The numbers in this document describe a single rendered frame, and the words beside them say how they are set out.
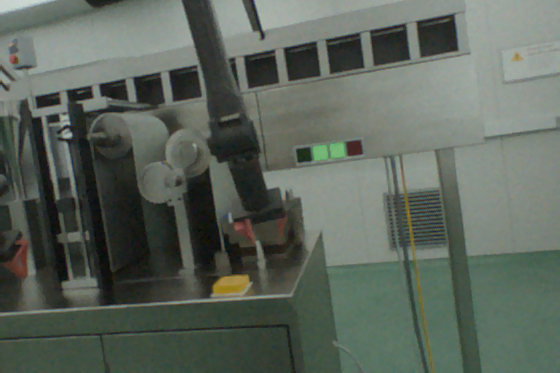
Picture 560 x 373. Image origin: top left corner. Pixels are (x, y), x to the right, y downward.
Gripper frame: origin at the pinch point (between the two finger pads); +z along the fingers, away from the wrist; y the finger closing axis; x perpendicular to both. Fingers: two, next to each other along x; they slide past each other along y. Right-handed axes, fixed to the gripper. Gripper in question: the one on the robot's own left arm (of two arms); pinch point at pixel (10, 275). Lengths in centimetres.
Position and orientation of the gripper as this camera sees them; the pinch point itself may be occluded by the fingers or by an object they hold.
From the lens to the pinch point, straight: 106.9
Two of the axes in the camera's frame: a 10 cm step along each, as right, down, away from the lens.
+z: 1.5, 8.3, 5.4
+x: 0.3, 5.4, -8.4
